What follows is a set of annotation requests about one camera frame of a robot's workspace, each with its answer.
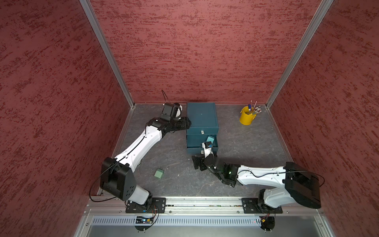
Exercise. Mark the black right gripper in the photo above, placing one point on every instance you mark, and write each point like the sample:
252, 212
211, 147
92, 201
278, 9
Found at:
196, 162

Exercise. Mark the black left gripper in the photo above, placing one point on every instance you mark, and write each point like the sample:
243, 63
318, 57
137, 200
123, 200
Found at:
184, 125

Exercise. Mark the teal drawer cabinet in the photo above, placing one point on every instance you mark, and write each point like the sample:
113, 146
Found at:
204, 123

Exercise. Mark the teal plug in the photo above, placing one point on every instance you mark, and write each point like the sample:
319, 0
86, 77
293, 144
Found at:
210, 139

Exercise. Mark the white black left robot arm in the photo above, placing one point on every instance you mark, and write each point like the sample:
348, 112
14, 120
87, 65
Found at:
117, 174

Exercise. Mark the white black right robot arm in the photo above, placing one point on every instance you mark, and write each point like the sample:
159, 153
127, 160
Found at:
286, 184

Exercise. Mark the green plug left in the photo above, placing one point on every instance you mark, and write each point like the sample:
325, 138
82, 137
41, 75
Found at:
159, 173

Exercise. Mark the yellow pen cup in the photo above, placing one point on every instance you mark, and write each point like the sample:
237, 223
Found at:
245, 117

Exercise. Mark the pens in cup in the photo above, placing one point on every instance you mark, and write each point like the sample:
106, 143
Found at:
254, 109

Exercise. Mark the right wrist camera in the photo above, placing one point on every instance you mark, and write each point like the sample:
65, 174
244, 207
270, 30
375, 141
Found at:
207, 148

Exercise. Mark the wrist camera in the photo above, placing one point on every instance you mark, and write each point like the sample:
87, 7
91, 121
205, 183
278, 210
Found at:
171, 111
207, 148

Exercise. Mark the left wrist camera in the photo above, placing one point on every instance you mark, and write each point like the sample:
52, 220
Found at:
171, 111

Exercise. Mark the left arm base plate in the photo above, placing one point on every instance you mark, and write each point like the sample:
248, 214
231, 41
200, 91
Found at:
152, 206

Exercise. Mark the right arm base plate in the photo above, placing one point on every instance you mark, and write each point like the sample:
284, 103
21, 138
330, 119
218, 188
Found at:
254, 206

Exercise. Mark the left aluminium corner post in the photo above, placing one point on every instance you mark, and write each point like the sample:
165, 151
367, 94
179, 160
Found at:
91, 16

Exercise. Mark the aluminium corner post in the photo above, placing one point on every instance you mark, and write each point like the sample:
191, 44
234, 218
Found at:
301, 47
91, 16

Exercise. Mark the right aluminium corner post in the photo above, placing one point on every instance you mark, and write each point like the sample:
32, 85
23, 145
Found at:
301, 47

